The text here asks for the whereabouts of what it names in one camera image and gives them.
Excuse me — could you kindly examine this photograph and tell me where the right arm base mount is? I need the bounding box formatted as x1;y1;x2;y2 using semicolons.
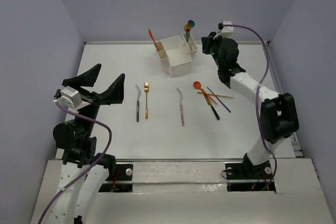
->
221;162;276;192

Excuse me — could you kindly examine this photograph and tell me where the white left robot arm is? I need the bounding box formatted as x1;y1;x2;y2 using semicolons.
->
38;63;125;223

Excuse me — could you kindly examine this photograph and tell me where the orange plastic spoon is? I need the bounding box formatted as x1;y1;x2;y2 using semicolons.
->
193;81;217;105

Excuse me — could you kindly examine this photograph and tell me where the gold knife green handle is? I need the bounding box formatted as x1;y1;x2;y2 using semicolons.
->
202;89;220;120

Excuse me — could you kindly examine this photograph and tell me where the orange chopstick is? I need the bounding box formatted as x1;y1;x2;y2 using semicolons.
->
197;92;234;99

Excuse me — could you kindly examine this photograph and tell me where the iridescent metal spoon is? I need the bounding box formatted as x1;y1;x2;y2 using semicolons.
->
184;23;191;42

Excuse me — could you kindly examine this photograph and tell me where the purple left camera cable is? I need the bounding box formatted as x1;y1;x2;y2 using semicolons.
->
36;102;113;224

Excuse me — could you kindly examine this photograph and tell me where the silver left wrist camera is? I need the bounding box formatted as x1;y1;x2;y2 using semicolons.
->
55;86;82;110

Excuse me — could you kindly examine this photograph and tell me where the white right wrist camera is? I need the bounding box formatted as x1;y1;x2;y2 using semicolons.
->
214;21;234;39

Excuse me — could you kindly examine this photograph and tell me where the teal plastic spoon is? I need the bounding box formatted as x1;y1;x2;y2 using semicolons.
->
187;20;195;38

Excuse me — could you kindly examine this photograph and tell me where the white utensil caddy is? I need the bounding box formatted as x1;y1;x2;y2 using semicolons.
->
156;33;197;78

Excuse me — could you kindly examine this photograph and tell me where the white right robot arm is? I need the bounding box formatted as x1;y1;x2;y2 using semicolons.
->
201;32;299;178

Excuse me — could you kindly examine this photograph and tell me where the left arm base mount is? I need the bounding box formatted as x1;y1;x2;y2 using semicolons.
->
99;163;133;193

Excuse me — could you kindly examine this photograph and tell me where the dark blue chopstick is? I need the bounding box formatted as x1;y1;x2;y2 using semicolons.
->
206;87;232;113

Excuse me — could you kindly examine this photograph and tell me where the orange plastic knife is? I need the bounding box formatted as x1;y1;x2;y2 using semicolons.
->
148;29;160;51

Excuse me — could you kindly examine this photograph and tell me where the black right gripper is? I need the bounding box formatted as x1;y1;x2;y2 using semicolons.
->
202;32;227;69

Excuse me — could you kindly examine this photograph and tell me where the gold fork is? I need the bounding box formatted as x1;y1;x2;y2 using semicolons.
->
144;81;150;120

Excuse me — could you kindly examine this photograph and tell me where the dark handled silver fork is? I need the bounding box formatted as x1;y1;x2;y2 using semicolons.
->
136;84;141;122

